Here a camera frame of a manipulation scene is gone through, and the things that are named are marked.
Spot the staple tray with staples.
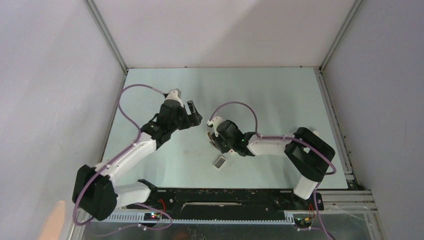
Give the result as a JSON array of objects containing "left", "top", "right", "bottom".
[{"left": 213, "top": 156, "right": 227, "bottom": 169}]

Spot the small beige brown stapler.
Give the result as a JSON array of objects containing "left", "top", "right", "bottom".
[{"left": 207, "top": 131, "right": 219, "bottom": 150}]

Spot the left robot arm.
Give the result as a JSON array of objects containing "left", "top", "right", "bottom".
[{"left": 72, "top": 99, "right": 203, "bottom": 221}]

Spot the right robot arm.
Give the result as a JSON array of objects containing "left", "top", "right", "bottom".
[{"left": 207, "top": 117, "right": 337, "bottom": 209}]

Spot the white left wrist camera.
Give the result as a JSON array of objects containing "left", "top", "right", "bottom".
[{"left": 164, "top": 88, "right": 184, "bottom": 107}]

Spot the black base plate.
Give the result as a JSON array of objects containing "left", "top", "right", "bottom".
[{"left": 126, "top": 188, "right": 324, "bottom": 222}]

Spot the grey cable duct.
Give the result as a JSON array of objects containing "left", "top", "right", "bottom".
[{"left": 101, "top": 211, "right": 295, "bottom": 225}]

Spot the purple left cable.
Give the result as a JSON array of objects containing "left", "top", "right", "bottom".
[{"left": 72, "top": 83, "right": 167, "bottom": 227}]

